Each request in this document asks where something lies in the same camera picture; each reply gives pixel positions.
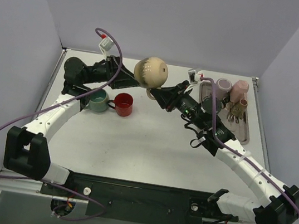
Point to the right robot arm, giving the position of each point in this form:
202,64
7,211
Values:
276,202

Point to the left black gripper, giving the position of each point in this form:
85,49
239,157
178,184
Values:
113,71

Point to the metal tray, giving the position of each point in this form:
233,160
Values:
236,122

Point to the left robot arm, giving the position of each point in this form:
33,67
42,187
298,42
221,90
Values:
26,151

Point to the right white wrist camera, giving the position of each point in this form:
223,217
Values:
195,75

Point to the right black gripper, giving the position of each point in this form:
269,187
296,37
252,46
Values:
174,95

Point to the green speckled mug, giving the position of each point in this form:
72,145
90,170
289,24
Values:
98,101

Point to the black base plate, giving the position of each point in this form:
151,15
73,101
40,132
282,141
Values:
141,202

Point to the beige round mug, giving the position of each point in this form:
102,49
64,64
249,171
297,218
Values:
151,73

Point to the purple mug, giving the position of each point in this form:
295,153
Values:
222,88

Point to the gold cup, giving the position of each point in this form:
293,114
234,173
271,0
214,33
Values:
239,108

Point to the pink faceted mug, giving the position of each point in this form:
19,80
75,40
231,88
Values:
238,91

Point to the red mug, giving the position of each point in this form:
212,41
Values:
122,104

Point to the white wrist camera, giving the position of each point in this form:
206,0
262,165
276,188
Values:
105,45
195,75

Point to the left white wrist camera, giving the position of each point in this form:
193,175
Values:
105,45

